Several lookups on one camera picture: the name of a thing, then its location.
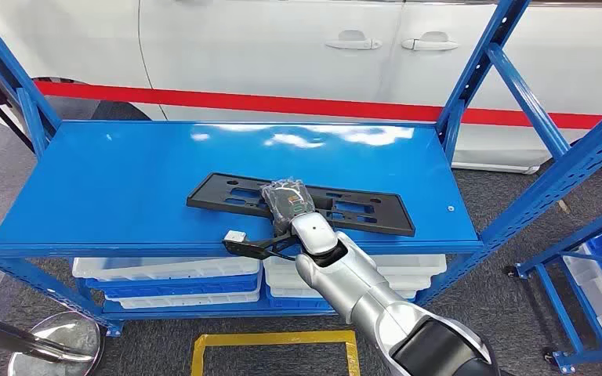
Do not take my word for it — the white car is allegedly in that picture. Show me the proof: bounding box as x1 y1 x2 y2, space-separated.
0 0 602 175

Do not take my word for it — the red barrier belt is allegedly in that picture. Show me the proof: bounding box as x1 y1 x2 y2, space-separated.
34 80 602 131

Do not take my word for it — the blue metal shelf rack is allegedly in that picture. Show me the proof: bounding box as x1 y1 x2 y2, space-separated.
0 0 602 338

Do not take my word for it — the white car door handle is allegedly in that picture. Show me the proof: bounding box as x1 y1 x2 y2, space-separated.
401 31 461 52
324 29 384 52

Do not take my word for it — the long black plastic part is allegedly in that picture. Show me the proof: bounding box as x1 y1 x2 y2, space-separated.
186 172 417 238

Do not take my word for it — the black car tyre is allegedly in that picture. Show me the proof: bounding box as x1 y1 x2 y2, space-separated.
31 76 152 122

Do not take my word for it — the yellow floor tape square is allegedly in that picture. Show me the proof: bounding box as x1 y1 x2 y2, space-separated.
190 330 361 376

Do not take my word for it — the chrome stanchion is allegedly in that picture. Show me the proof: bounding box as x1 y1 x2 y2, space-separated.
0 309 107 376

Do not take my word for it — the blue wheeled cart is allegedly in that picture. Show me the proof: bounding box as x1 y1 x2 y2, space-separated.
505 197 602 376

